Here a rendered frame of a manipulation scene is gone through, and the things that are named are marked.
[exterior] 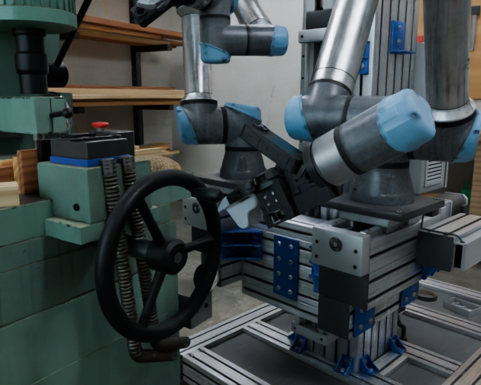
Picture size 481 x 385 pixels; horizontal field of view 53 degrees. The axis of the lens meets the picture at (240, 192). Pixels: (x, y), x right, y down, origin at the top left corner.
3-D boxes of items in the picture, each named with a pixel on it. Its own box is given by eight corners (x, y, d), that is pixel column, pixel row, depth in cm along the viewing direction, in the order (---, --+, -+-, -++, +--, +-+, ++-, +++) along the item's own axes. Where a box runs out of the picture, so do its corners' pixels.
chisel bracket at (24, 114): (37, 143, 90) (33, 96, 89) (-4, 139, 98) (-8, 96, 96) (70, 140, 96) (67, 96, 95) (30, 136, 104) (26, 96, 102)
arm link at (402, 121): (444, 132, 64) (433, 143, 57) (373, 167, 71) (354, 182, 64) (416, 81, 64) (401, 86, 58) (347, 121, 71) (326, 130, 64)
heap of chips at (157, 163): (162, 176, 104) (161, 159, 103) (117, 171, 111) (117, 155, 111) (188, 171, 111) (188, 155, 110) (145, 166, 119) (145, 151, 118)
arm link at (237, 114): (266, 147, 148) (266, 101, 146) (223, 147, 145) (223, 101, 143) (256, 143, 160) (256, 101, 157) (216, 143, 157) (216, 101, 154)
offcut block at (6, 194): (18, 200, 81) (16, 181, 80) (20, 205, 77) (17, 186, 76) (-8, 202, 79) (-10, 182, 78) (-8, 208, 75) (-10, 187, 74)
